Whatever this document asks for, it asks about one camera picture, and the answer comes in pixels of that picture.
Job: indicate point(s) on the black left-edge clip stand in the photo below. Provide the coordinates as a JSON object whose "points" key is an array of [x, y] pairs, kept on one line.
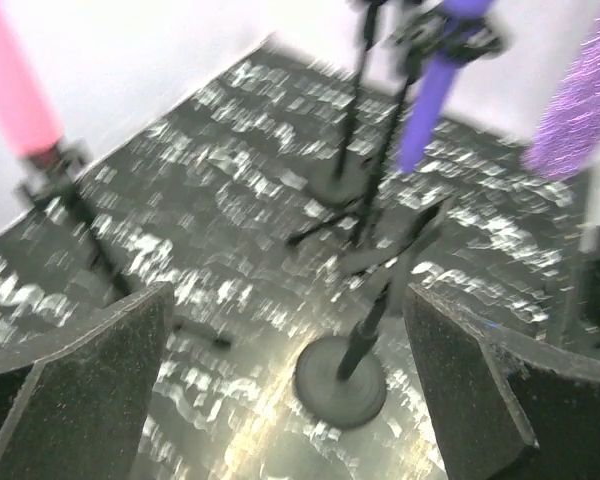
{"points": [[338, 379]]}

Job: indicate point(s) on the pink microphone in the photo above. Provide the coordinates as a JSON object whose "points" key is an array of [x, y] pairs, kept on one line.
{"points": [[27, 120]]}

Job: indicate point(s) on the black tripod shock-mount stand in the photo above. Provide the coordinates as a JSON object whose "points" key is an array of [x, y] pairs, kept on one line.
{"points": [[377, 143]]}

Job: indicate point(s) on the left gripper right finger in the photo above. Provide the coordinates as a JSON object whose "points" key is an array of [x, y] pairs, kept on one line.
{"points": [[502, 405]]}

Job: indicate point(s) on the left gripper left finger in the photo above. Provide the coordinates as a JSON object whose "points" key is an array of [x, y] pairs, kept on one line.
{"points": [[73, 402]]}

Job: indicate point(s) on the purple glitter microphone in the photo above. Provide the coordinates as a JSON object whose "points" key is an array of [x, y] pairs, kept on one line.
{"points": [[569, 130]]}

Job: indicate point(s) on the purple matte microphone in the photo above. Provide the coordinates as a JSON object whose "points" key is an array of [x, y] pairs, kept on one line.
{"points": [[448, 36]]}

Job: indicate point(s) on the black round-base clip stand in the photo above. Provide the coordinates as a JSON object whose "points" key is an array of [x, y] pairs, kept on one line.
{"points": [[340, 180]]}

